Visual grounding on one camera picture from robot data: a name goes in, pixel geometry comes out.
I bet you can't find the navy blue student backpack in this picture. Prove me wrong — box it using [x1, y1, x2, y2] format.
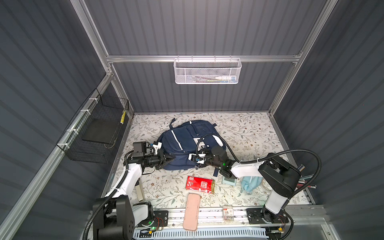
[157, 120, 226, 171]

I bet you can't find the teal calculator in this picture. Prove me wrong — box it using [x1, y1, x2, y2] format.
[222, 177, 237, 186]

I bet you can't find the light blue umbrella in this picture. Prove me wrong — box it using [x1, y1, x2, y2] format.
[241, 176, 263, 194]

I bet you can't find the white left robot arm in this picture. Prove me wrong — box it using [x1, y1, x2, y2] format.
[82, 150, 174, 240]

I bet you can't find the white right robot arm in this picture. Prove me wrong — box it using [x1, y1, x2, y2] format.
[189, 134, 322, 224]

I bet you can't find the red tissue packet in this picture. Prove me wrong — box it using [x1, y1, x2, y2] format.
[186, 176, 215, 194]

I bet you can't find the small clear staples box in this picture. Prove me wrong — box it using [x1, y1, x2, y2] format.
[223, 206, 234, 222]

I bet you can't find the pink pencil case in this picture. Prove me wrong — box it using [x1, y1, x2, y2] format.
[183, 194, 201, 232]

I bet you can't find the pink pencil cup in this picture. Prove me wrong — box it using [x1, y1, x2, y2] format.
[296, 164, 317, 189]

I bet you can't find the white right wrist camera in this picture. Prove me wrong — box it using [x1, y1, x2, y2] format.
[188, 154, 206, 164]

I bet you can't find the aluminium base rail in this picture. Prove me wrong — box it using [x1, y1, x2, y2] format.
[80, 204, 328, 233]

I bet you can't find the black wire mesh basket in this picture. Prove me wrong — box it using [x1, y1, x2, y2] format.
[57, 91, 130, 164]

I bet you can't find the white wire mesh basket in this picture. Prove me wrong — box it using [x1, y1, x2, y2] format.
[173, 57, 242, 85]

